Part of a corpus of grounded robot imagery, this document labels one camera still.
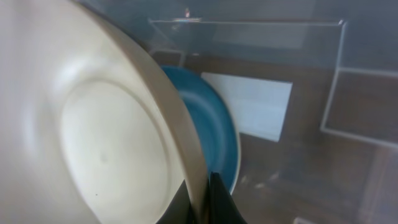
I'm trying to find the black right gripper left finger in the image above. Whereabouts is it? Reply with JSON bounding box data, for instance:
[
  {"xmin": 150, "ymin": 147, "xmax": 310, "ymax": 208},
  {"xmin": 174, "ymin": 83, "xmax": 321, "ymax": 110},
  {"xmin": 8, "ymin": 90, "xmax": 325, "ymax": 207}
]
[{"xmin": 156, "ymin": 181, "xmax": 195, "ymax": 224}]

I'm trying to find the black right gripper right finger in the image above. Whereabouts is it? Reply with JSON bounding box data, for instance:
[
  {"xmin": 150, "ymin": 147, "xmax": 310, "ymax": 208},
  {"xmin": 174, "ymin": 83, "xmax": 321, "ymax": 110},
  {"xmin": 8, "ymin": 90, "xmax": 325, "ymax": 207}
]
[{"xmin": 210, "ymin": 172, "xmax": 247, "ymax": 224}]

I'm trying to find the dark blue bowl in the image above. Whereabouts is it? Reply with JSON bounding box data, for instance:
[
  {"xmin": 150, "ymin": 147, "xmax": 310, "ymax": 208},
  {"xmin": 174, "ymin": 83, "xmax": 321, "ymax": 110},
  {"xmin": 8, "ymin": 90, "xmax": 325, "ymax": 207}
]
[{"xmin": 161, "ymin": 65, "xmax": 241, "ymax": 193}]

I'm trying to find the cream white bowl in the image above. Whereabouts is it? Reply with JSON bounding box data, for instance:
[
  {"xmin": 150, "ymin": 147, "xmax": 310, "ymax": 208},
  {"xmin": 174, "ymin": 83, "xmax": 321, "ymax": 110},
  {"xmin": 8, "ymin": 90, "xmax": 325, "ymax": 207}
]
[{"xmin": 1, "ymin": 1, "xmax": 209, "ymax": 223}]

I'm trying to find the white label in container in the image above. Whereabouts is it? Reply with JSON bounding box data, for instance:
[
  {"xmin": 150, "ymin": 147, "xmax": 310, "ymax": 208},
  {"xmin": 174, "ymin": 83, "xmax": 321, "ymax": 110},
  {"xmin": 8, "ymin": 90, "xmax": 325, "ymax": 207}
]
[{"xmin": 201, "ymin": 72, "xmax": 293, "ymax": 142}]

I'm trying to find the clear plastic storage container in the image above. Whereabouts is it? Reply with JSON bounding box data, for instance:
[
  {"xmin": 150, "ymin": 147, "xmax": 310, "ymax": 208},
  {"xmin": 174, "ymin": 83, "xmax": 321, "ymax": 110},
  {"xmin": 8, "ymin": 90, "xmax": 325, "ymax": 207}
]
[{"xmin": 85, "ymin": 0, "xmax": 397, "ymax": 223}]

